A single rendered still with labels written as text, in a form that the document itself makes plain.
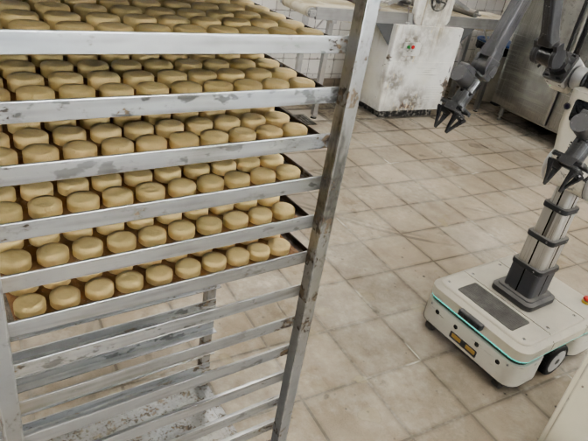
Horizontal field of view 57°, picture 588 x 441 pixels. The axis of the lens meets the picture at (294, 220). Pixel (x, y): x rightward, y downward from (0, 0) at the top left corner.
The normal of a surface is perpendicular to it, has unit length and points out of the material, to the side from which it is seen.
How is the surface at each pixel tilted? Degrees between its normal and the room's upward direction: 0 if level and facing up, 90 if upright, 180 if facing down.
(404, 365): 0
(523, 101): 90
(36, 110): 90
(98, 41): 90
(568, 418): 90
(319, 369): 0
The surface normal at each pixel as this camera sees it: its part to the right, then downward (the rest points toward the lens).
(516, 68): -0.87, 0.13
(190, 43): 0.54, 0.49
